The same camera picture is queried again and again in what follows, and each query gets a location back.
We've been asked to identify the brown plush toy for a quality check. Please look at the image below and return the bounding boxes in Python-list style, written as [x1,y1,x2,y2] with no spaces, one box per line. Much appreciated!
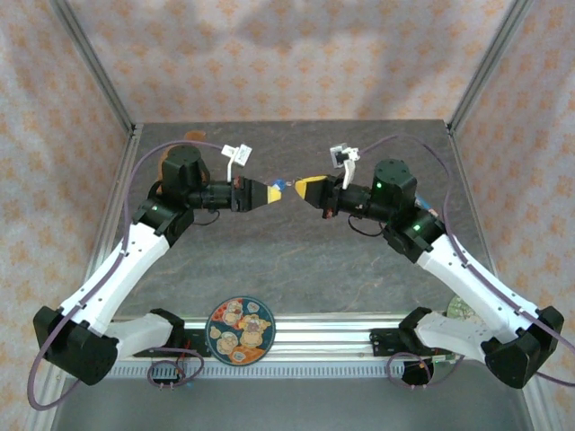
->
[155,129,211,186]

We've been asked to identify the colour marker pack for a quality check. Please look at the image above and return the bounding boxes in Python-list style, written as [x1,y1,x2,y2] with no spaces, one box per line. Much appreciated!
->
[413,196,440,219]

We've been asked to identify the round cartoon plate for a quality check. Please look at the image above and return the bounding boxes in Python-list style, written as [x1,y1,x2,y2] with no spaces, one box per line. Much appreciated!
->
[205,295,276,367]

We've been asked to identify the green floral plate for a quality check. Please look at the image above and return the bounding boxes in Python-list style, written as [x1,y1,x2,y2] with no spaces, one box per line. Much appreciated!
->
[447,295,477,322]

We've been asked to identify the grey metal panel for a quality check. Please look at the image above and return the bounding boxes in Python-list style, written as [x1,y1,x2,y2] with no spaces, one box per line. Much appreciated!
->
[49,376,535,431]

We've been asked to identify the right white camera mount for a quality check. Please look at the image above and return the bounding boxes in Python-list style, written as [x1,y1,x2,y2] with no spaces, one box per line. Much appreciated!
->
[341,150,360,190]

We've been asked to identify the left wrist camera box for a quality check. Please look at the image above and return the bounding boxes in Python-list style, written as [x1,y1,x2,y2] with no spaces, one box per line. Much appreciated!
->
[219,143,253,167]

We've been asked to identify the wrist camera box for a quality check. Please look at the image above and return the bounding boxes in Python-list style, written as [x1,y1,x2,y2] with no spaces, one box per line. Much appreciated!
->
[219,143,253,167]
[329,142,360,168]

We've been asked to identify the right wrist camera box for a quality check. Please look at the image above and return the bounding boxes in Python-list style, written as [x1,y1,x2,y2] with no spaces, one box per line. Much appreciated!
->
[329,142,360,168]

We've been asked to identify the aluminium side rail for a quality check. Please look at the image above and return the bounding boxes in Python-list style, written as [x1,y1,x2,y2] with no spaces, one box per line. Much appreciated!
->
[444,120,502,288]
[84,123,145,293]

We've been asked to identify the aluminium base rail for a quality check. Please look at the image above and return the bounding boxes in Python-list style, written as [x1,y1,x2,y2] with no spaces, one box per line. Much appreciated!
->
[107,312,495,360]

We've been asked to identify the aluminium frame post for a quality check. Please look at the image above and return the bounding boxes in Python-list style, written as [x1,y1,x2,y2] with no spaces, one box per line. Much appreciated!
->
[48,0,138,136]
[447,0,534,136]

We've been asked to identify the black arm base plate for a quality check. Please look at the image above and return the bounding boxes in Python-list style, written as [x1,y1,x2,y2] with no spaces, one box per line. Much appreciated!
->
[368,329,432,359]
[134,329,212,359]

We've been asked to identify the grey slotted cable duct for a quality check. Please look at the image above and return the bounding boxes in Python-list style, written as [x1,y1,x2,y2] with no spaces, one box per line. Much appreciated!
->
[107,364,495,381]

